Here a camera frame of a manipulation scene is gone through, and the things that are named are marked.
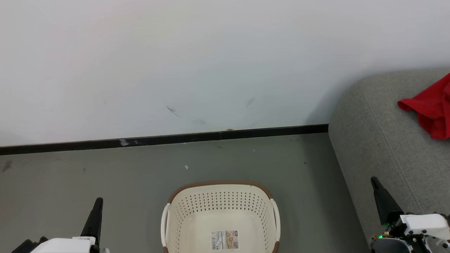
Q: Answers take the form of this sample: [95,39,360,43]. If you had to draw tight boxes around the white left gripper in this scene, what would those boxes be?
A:
[12,197,110,253]

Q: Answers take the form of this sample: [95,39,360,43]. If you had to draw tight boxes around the grey fabric sofa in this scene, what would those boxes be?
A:
[328,68,450,253]

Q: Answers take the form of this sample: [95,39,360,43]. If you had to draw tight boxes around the cream plastic laundry basket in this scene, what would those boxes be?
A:
[161,181,281,253]

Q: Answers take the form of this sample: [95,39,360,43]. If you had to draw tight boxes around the dark baseboard strip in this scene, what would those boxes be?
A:
[0,124,329,156]

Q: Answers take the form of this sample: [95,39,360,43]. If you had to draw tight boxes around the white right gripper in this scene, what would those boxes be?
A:
[370,176,450,253]

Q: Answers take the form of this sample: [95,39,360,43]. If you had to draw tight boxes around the printed basket label sticker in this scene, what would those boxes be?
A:
[210,230,240,251]

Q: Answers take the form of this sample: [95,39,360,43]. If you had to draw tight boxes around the red basketball jersey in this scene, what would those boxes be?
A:
[397,73,450,140]

